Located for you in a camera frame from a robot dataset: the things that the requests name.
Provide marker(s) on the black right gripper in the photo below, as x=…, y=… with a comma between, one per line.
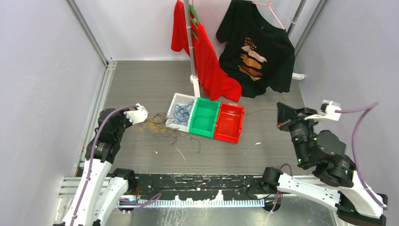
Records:
x=285, y=113

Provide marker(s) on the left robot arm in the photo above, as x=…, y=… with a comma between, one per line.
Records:
x=91, y=206

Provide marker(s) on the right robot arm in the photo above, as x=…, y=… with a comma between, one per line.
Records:
x=344, y=190

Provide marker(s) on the red plastic bin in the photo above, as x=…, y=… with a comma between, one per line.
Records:
x=229, y=122

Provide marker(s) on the black printed t-shirt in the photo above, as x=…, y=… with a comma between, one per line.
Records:
x=257, y=54

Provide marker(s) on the red t-shirt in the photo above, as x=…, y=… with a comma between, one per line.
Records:
x=214, y=81

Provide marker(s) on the green plastic bin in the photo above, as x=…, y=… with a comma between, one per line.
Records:
x=204, y=117

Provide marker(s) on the metal clothes stand pole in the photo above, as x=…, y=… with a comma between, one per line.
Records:
x=193, y=78

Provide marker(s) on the white plastic bin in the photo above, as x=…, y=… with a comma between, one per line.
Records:
x=179, y=114

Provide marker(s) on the pink clothes hanger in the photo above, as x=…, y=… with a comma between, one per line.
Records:
x=268, y=4

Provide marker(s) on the green clothes hanger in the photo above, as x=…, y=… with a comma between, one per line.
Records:
x=194, y=15

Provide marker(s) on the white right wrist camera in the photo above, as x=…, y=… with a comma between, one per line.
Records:
x=327, y=112

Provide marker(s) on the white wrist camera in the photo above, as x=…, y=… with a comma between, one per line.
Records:
x=137, y=115
x=327, y=112

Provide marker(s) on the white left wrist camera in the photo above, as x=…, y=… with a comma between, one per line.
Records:
x=137, y=115

